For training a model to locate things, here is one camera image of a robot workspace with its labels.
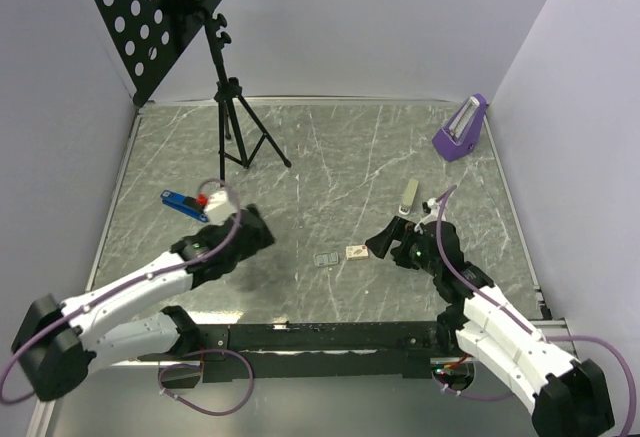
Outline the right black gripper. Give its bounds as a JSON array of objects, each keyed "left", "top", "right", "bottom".
[{"left": 365, "top": 215, "right": 441, "bottom": 277}]

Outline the small white staple box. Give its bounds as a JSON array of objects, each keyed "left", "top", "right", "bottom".
[{"left": 345, "top": 245, "right": 369, "bottom": 261}]

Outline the silver staple tray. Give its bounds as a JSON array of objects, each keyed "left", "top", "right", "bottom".
[{"left": 314, "top": 252, "right": 339, "bottom": 267}]

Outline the blue black stapler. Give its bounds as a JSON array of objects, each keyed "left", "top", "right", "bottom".
[{"left": 160, "top": 190, "right": 209, "bottom": 223}]

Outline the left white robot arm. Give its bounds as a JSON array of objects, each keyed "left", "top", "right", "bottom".
[{"left": 11, "top": 205, "right": 275, "bottom": 402}]

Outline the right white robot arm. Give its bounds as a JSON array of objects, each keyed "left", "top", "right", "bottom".
[{"left": 365, "top": 217, "right": 614, "bottom": 436}]

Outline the beige white stapler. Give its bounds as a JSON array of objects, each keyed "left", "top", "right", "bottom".
[{"left": 398, "top": 178, "right": 419, "bottom": 216}]

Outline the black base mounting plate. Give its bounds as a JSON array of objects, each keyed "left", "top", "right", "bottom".
[{"left": 140, "top": 321, "right": 476, "bottom": 391}]

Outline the purple metronome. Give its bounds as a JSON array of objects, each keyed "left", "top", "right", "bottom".
[{"left": 432, "top": 94, "right": 488, "bottom": 162}]

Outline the black perforated music stand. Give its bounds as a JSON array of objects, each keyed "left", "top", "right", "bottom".
[{"left": 94, "top": 0, "right": 292, "bottom": 179}]

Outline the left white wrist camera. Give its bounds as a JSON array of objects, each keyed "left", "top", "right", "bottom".
[{"left": 196, "top": 190, "right": 236, "bottom": 225}]

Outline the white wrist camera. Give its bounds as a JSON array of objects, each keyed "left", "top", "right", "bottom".
[
  {"left": 414, "top": 198, "right": 440, "bottom": 232},
  {"left": 196, "top": 190, "right": 236, "bottom": 225}
]

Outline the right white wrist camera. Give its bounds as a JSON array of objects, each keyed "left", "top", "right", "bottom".
[{"left": 414, "top": 198, "right": 440, "bottom": 232}]

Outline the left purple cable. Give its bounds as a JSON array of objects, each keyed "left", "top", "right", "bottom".
[{"left": 0, "top": 179, "right": 256, "bottom": 416}]

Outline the purple cable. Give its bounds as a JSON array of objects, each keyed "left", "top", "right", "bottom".
[
  {"left": 0, "top": 179, "right": 256, "bottom": 416},
  {"left": 432, "top": 185, "right": 631, "bottom": 437}
]

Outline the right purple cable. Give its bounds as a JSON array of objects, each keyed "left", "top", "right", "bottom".
[{"left": 432, "top": 185, "right": 631, "bottom": 437}]

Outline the aluminium rail frame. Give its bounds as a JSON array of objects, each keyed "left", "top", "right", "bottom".
[{"left": 24, "top": 320, "right": 601, "bottom": 437}]

